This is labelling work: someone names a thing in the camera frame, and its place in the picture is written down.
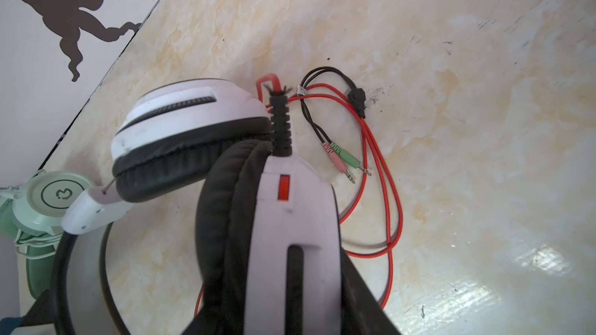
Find white black headphones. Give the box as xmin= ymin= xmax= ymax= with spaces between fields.
xmin=51 ymin=74 xmax=341 ymax=334

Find mint green headphones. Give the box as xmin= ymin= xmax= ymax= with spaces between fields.
xmin=1 ymin=169 xmax=95 ymax=299

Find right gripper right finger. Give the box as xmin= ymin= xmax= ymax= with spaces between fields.
xmin=341 ymin=251 xmax=400 ymax=335

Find mint green headphone cable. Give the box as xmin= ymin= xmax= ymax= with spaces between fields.
xmin=0 ymin=185 xmax=64 ymax=261

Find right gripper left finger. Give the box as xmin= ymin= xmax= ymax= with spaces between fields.
xmin=183 ymin=309 xmax=219 ymax=335

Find red headphone cable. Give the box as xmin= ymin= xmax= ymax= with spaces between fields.
xmin=192 ymin=66 xmax=404 ymax=317

